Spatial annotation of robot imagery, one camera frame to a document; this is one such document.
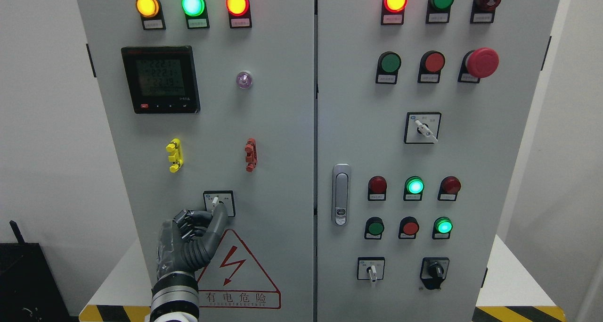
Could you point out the green lit push button lower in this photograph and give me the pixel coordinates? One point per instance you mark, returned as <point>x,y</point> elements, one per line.
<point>442,228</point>

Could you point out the left grey cabinet door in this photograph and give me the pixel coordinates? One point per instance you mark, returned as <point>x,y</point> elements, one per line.
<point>275,203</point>

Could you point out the red push button lower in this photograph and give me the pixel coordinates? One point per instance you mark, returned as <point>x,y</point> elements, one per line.
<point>408,228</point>

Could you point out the dark red buzzer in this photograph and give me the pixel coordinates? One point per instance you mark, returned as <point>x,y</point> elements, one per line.
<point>483,11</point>

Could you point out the white platform with hazard stripes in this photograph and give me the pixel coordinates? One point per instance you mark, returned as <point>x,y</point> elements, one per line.
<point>509,294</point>

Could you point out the red emergency stop mushroom button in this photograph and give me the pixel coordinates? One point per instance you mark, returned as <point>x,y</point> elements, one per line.
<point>478,64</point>

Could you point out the green indicator light top left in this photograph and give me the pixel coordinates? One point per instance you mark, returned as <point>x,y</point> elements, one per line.
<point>196,13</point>

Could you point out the green push button upper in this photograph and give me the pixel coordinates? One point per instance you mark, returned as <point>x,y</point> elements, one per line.
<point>388,66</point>

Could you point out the red indicator light top left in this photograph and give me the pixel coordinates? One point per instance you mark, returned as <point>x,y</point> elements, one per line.
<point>239,13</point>

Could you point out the black digital power meter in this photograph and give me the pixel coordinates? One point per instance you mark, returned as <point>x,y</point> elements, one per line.
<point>161,79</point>

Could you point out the grey cabinet door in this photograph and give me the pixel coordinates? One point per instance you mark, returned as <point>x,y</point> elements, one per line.
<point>275,203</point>
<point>362,124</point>

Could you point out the small clear purple lamp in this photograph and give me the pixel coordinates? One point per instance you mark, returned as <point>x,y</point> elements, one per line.
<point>244,80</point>

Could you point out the green lit indicator middle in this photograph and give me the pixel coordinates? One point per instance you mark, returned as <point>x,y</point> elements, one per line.
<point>414,188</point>

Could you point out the right grey cabinet door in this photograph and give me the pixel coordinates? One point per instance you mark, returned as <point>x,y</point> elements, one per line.
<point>362,124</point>

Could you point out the red lit indicator top right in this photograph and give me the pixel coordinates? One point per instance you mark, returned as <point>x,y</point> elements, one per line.
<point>393,12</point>

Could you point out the black rotary selector switch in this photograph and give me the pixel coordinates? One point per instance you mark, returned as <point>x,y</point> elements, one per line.
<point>433,272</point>

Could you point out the yellow terminal clip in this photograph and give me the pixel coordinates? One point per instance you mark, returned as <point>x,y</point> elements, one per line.
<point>175,155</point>

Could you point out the green unlit indicator top right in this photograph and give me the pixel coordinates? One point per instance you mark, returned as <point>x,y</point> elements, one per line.
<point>438,11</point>

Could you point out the silver black robot forearm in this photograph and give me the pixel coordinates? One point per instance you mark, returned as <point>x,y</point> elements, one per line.
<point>175,299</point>

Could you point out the white rotary selector switch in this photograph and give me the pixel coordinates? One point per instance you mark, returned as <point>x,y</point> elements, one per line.
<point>422,127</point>
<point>370,269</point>
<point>214,197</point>

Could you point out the black box with antenna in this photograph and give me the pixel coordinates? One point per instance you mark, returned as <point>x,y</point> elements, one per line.
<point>28,292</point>

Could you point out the red push button upper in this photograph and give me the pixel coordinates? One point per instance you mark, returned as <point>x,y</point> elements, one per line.
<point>431,64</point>

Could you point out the silver door lock handle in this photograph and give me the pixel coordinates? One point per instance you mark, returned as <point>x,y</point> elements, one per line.
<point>340,194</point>

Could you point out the dark red indicator left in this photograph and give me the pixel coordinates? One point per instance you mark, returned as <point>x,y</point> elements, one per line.
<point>376,189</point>

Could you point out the red push button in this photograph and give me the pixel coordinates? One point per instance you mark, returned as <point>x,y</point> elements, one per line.
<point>408,228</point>
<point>431,64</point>

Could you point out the red electric hazard warning sticker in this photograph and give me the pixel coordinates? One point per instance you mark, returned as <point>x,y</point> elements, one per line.
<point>235,279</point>

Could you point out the yellow indicator light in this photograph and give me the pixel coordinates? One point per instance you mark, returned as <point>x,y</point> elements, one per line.
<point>151,14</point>

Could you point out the dark red indicator right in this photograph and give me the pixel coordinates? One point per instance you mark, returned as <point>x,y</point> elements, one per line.
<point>449,189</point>

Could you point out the dark red indicator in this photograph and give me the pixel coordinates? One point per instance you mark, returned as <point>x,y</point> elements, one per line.
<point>449,189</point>
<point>376,189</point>

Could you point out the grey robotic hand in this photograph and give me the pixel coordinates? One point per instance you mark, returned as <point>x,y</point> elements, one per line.
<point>189,241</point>

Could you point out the red terminal clip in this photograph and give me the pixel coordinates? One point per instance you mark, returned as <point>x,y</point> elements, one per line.
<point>251,157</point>

